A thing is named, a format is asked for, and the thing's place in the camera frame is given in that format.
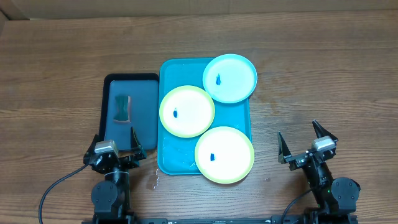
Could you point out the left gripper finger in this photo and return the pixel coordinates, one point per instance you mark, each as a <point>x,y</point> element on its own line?
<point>136,147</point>
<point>91,148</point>

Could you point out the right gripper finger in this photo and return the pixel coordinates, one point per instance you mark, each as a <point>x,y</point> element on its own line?
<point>284,154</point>
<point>321,132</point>

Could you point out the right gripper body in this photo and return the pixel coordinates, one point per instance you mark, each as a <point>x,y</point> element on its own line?
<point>301,158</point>

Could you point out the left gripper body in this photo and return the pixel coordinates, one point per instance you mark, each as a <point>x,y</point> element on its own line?
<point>126,163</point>

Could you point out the green scrubbing sponge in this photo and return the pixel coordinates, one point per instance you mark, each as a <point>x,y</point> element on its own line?
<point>123,107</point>

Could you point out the yellow-green plate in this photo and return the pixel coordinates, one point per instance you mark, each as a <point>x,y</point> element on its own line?
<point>224,155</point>
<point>187,111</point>

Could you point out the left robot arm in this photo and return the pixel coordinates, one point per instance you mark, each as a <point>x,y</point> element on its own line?
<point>111,197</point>

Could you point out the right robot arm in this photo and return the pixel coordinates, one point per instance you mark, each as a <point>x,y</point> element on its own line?
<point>336,197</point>

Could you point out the teal plastic tray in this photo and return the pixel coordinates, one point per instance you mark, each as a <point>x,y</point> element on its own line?
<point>175,155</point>

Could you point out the black plastic tray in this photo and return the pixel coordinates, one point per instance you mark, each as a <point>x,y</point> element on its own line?
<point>143,88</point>

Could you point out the yellow-green plate front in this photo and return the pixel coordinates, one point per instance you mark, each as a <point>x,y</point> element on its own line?
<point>224,155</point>

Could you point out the light blue plate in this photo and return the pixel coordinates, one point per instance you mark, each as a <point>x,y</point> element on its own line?
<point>230,78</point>

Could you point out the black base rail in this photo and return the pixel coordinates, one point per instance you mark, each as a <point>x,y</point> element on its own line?
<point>275,219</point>

